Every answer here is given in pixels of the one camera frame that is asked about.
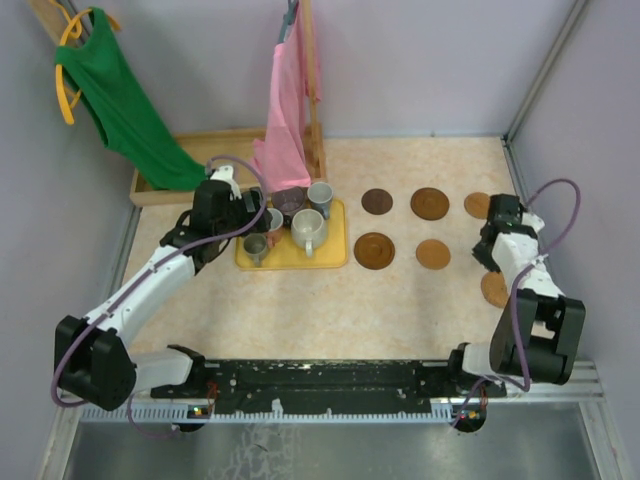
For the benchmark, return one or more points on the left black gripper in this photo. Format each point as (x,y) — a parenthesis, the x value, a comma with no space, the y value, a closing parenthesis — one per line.
(240,203)

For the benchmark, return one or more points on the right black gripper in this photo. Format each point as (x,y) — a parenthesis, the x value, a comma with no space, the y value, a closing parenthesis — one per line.
(482,256)

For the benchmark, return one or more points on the light wooden coaster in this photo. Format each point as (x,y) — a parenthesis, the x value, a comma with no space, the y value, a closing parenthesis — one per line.
(477,205)
(433,254)

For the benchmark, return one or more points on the cork woven coaster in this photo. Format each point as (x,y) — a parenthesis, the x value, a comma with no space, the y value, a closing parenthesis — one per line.
(494,289)

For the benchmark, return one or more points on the large white mug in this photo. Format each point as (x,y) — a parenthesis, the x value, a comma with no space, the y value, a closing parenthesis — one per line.
(309,231)

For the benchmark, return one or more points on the grey blue mug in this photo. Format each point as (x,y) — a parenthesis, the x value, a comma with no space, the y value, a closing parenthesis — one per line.
(320,196)

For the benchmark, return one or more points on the brown ridged wooden coaster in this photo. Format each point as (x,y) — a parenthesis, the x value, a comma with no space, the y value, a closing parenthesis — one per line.
(374,251)

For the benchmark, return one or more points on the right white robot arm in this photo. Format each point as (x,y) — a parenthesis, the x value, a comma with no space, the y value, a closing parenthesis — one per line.
(537,336)

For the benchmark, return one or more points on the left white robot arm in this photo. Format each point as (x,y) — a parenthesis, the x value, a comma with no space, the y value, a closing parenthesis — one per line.
(91,354)

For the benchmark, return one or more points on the purple glass cup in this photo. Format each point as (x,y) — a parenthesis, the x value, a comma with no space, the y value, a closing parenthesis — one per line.
(289,202)

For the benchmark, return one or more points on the dark walnut coaster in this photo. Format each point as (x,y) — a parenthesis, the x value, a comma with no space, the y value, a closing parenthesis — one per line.
(377,201)

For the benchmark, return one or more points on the small green grey mug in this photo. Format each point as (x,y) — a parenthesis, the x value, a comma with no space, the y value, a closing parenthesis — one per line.
(256,247)

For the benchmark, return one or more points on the pink lettered mug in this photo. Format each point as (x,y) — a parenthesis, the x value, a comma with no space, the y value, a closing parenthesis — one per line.
(276,229)

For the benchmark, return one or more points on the wooden tray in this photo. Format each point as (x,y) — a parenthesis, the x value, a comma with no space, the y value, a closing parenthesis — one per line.
(201,146)

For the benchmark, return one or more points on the pink shirt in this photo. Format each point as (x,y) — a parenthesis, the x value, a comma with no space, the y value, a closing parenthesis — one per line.
(279,157)

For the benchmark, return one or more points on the green shirt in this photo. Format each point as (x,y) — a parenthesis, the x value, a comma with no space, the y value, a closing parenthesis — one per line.
(125,118)

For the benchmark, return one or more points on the yellow plastic tray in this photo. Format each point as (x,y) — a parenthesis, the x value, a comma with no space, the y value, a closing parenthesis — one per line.
(286,255)

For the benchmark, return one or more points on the yellow clothes hanger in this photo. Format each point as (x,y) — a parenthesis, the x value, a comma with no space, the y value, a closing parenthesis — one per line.
(67,98)

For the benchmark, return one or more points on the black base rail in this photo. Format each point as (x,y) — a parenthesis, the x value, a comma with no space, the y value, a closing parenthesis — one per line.
(314,387)

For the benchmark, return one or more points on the aluminium frame rail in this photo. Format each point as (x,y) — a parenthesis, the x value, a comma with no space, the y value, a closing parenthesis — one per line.
(583,385)

